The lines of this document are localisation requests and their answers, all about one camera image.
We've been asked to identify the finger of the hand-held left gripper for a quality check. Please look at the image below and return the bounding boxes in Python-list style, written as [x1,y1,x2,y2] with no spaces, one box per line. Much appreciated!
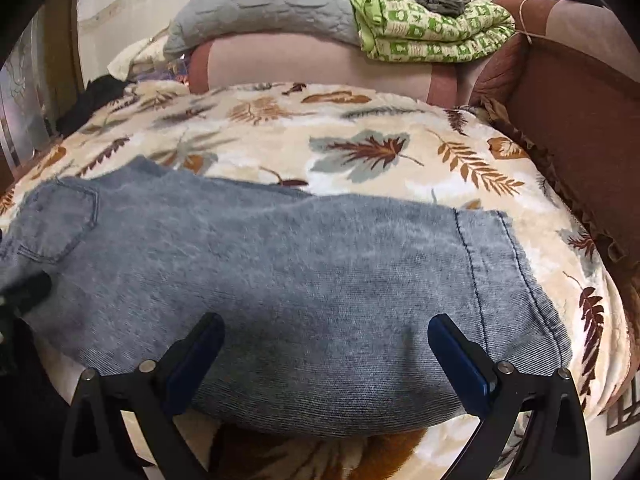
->
[0,271,53,318]

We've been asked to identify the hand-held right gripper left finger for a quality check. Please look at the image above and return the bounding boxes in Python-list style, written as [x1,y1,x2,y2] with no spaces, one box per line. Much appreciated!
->
[59,312,226,480]

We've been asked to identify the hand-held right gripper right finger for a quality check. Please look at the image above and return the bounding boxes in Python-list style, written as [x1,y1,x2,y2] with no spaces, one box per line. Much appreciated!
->
[428,314,592,480]

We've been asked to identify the blue denim pants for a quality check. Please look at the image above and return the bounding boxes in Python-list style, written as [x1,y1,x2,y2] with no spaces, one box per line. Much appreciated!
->
[0,155,573,440]

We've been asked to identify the wooden door with glass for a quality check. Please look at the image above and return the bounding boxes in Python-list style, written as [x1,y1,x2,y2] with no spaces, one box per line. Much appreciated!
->
[0,0,83,196]

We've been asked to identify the brown frilled sofa cover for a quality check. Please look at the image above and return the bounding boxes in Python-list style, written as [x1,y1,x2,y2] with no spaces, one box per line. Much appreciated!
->
[470,97,640,311]

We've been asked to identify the leaf print blanket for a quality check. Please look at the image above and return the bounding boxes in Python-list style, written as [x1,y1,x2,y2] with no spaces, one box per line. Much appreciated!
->
[0,80,631,480]

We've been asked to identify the cream cloth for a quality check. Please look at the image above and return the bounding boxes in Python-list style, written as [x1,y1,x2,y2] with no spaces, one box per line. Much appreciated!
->
[106,35,173,81]

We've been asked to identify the purple packets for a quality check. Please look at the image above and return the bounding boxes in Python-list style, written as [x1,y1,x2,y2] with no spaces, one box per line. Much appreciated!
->
[167,55,195,83]

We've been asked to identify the pink and brown sofa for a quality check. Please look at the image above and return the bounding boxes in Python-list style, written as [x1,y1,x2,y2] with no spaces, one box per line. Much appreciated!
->
[187,0,640,271]

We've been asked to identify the green patterned quilt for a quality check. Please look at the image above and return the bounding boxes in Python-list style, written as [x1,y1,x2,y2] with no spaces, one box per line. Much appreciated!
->
[332,0,516,63]

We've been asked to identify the grey quilted pillow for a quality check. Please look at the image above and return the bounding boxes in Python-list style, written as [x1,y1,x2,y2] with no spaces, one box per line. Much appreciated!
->
[162,0,363,61]

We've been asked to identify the beige cord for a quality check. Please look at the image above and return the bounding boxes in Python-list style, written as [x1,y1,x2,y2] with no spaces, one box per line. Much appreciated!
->
[517,0,546,43]

